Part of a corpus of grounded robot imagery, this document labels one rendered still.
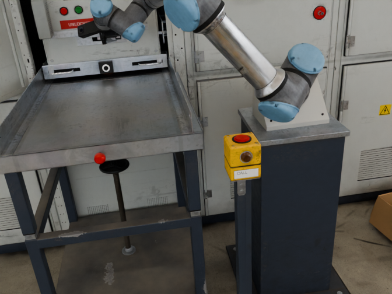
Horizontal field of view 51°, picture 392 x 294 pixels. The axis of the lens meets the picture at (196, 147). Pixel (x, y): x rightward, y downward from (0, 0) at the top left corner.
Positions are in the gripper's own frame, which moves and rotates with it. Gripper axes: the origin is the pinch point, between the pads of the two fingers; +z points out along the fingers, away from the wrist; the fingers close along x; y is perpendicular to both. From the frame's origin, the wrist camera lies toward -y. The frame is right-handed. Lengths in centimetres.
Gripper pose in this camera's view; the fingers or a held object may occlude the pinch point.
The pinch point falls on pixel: (104, 39)
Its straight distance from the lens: 182.0
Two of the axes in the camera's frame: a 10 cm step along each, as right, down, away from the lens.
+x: -1.3, -9.9, 0.6
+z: -1.2, 0.8, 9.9
